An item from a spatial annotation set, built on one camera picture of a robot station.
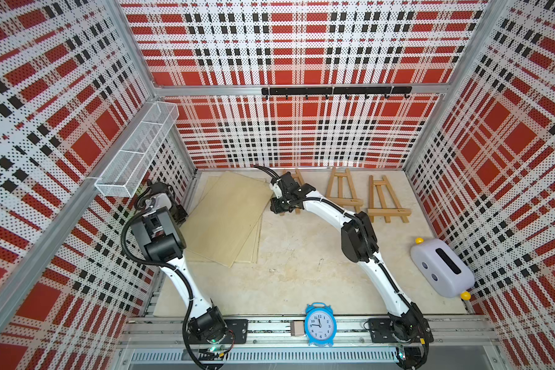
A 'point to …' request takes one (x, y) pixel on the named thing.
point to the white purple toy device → (435, 259)
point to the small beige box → (297, 327)
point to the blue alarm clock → (320, 324)
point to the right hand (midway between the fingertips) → (275, 207)
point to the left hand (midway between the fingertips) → (183, 221)
